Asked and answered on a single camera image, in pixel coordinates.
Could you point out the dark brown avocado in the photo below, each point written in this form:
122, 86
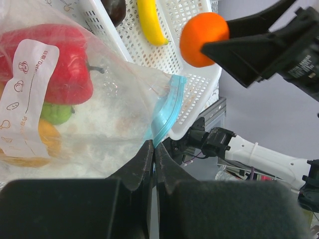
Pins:
116, 10

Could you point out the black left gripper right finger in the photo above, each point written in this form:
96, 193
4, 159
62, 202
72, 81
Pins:
193, 209

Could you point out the orange tangerine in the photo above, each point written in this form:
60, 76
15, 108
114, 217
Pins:
203, 28
34, 162

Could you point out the green lime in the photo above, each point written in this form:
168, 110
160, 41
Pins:
56, 114

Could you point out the yellow banana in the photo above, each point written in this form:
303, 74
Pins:
150, 23

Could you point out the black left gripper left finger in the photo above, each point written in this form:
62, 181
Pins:
117, 207

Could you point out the red bell pepper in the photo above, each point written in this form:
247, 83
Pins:
70, 83

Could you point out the yellow lemon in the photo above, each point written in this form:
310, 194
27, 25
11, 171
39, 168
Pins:
50, 136

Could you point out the clear zip top bag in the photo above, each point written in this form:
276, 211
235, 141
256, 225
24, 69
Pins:
130, 103

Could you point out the white plastic basket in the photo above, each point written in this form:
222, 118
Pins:
201, 91

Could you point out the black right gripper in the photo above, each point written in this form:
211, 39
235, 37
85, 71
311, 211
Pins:
292, 51

